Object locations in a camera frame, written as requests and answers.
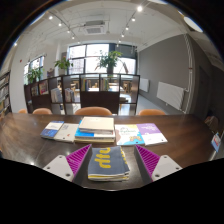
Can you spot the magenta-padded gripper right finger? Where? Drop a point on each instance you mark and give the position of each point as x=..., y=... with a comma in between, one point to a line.
x=165, y=166

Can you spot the ceiling air conditioner unit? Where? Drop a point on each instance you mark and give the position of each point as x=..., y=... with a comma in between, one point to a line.
x=95, y=28

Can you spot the orange chairs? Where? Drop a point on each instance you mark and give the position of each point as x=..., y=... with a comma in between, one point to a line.
x=93, y=111

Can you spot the small potted plant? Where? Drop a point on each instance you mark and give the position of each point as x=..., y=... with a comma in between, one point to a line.
x=34, y=75

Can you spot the large white wall radiator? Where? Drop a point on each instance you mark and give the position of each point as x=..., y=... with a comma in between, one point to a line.
x=170, y=95

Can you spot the grey towel with yellow letters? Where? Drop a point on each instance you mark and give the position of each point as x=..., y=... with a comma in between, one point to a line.
x=106, y=165

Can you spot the small white wall radiator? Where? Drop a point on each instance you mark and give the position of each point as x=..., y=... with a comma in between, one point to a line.
x=144, y=85

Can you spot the white cover book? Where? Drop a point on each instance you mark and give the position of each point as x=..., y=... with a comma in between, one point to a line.
x=66, y=132

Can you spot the tall bookshelf with books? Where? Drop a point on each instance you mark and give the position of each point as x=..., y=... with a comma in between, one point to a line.
x=4, y=96

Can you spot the large potted plant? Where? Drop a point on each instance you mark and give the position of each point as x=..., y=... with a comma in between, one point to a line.
x=108, y=60

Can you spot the thin yellowish book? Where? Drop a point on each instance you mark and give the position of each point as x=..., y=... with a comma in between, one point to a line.
x=93, y=141

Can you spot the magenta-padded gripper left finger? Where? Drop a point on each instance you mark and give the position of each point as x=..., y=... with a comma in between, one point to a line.
x=59, y=166

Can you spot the purple and white book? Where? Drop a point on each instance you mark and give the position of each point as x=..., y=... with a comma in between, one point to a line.
x=151, y=133

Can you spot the ceiling spot lights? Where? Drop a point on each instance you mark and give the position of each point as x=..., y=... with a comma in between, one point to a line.
x=139, y=8

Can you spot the large window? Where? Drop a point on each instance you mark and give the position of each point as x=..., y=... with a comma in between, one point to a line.
x=78, y=53

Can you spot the dark wooden shelf unit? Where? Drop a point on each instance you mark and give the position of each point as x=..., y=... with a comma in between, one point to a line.
x=100, y=100

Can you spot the blue and white book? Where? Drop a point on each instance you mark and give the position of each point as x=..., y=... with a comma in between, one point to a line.
x=83, y=134

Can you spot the blue and white booklet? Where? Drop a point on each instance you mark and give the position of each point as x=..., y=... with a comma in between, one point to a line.
x=216, y=142

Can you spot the side window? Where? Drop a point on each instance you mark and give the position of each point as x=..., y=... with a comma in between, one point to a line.
x=36, y=62

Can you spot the medium potted plant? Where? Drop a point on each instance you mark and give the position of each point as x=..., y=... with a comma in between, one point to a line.
x=63, y=64

